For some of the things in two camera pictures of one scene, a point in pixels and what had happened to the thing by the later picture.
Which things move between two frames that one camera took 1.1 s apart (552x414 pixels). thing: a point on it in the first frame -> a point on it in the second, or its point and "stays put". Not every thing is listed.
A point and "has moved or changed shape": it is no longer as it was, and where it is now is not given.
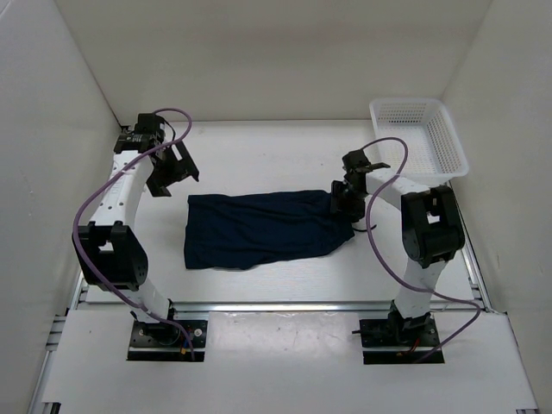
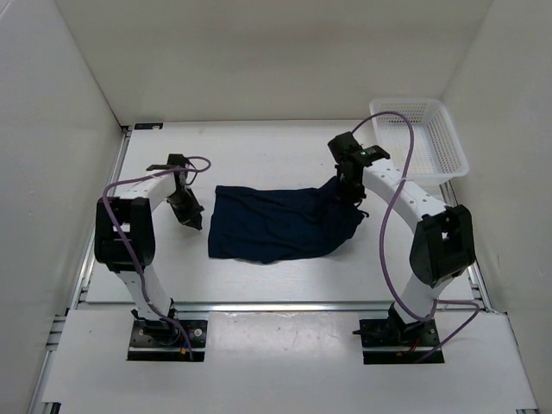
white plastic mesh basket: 435,153 stays put
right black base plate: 417,331 stays put
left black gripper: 185,163 -> 185,218
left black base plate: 167,341 stays put
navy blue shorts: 236,230 has moved or changed shape
